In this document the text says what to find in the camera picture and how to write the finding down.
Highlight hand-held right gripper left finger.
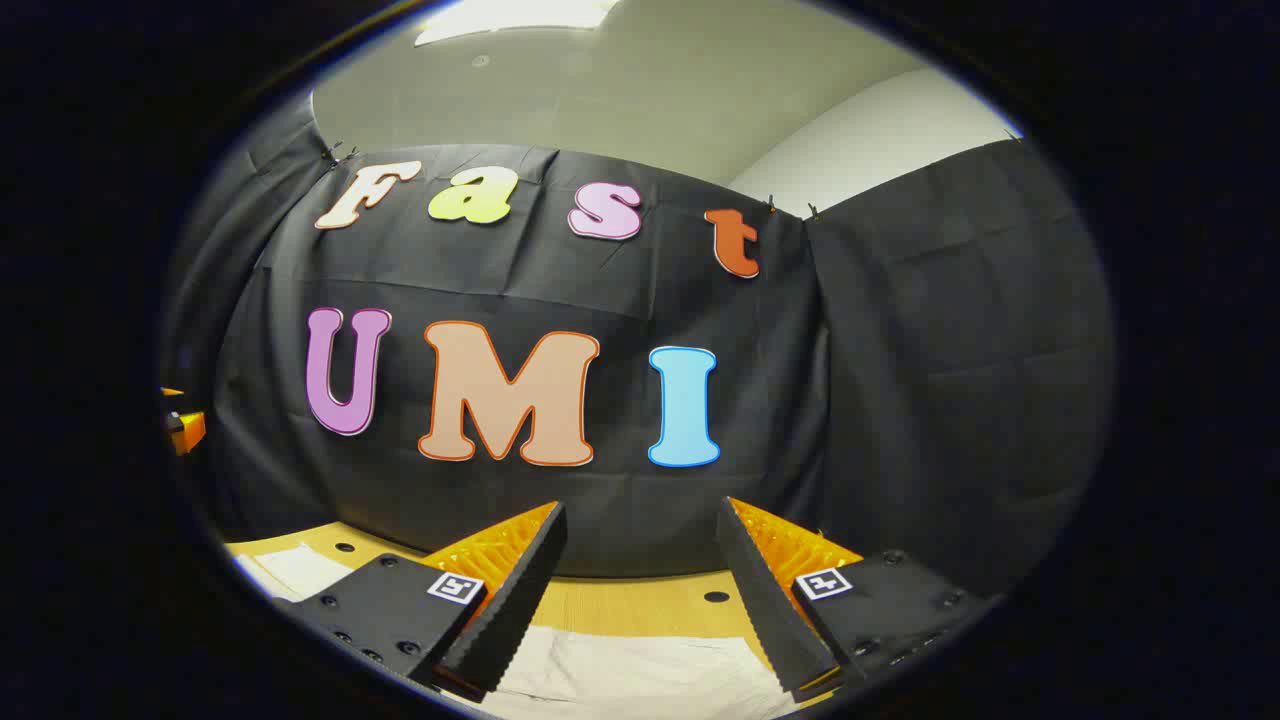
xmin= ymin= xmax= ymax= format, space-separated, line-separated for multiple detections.
xmin=270 ymin=500 xmax=569 ymax=703

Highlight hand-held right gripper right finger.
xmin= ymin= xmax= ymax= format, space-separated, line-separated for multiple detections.
xmin=715 ymin=496 xmax=1001 ymax=704

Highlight cream white jeans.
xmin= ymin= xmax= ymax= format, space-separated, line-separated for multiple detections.
xmin=232 ymin=545 xmax=801 ymax=720

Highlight black backdrop cloth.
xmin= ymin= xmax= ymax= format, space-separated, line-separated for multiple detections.
xmin=160 ymin=95 xmax=1116 ymax=601

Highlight ceiling light panel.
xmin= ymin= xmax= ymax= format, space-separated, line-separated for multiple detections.
xmin=415 ymin=0 xmax=621 ymax=48

